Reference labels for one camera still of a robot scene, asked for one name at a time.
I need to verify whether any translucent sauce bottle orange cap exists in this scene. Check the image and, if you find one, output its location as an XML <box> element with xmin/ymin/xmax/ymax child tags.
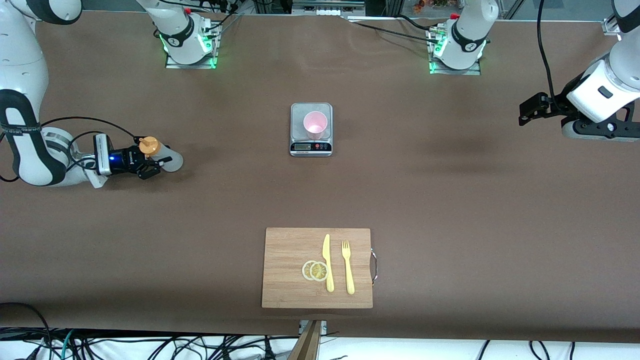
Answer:
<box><xmin>138</xmin><ymin>136</ymin><xmax>184</xmax><ymax>173</ymax></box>

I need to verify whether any pink plastic cup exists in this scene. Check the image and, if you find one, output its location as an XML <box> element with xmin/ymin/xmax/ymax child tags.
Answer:
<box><xmin>303</xmin><ymin>111</ymin><xmax>329</xmax><ymax>141</ymax></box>

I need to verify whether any brown table cover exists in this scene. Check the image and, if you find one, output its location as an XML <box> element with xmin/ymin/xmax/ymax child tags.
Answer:
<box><xmin>0</xmin><ymin>9</ymin><xmax>640</xmax><ymax>343</ymax></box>

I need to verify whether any silver digital kitchen scale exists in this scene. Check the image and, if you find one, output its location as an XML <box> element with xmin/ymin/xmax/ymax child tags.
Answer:
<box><xmin>289</xmin><ymin>102</ymin><xmax>334</xmax><ymax>158</ymax></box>

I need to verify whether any wooden cutting board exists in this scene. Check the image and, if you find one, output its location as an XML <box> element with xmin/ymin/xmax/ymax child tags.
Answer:
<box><xmin>261</xmin><ymin>227</ymin><xmax>374</xmax><ymax>310</ymax></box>

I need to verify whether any yellow plastic knife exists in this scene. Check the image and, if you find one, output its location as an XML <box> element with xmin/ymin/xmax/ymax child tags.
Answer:
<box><xmin>322</xmin><ymin>233</ymin><xmax>335</xmax><ymax>293</ymax></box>

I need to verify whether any yellow plastic fork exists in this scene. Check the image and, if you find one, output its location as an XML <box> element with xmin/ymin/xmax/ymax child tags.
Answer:
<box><xmin>341</xmin><ymin>239</ymin><xmax>356</xmax><ymax>295</ymax></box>

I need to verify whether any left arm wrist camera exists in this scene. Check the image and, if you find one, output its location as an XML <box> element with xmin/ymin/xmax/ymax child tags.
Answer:
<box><xmin>561</xmin><ymin>114</ymin><xmax>640</xmax><ymax>142</ymax></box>

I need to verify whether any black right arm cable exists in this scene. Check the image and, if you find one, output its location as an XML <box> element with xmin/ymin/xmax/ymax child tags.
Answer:
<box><xmin>0</xmin><ymin>116</ymin><xmax>138</xmax><ymax>183</ymax></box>

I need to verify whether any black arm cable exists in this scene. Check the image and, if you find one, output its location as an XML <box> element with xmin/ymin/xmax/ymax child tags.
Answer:
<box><xmin>0</xmin><ymin>116</ymin><xmax>138</xmax><ymax>183</ymax></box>
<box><xmin>536</xmin><ymin>0</ymin><xmax>562</xmax><ymax>108</ymax></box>

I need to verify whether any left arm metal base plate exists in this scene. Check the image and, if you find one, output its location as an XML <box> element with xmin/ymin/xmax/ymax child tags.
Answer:
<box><xmin>427</xmin><ymin>25</ymin><xmax>483</xmax><ymax>76</ymax></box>

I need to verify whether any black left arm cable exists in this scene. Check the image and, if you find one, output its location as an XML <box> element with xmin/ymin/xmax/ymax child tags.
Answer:
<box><xmin>536</xmin><ymin>0</ymin><xmax>562</xmax><ymax>108</ymax></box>

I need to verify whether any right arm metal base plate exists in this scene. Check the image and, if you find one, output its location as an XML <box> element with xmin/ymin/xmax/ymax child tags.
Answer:
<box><xmin>165</xmin><ymin>20</ymin><xmax>221</xmax><ymax>70</ymax></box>

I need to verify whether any black looped cable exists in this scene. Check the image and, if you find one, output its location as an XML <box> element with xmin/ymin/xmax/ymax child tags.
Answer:
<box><xmin>0</xmin><ymin>302</ymin><xmax>53</xmax><ymax>360</ymax></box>

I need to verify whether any teal cable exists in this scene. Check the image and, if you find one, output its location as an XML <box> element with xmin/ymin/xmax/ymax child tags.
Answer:
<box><xmin>59</xmin><ymin>329</ymin><xmax>77</xmax><ymax>360</ymax></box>

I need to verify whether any small metal bracket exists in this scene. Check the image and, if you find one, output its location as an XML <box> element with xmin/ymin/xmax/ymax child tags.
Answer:
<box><xmin>298</xmin><ymin>320</ymin><xmax>328</xmax><ymax>336</ymax></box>

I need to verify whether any wooden post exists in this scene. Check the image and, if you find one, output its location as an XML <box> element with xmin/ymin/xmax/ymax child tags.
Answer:
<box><xmin>287</xmin><ymin>320</ymin><xmax>323</xmax><ymax>360</ymax></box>

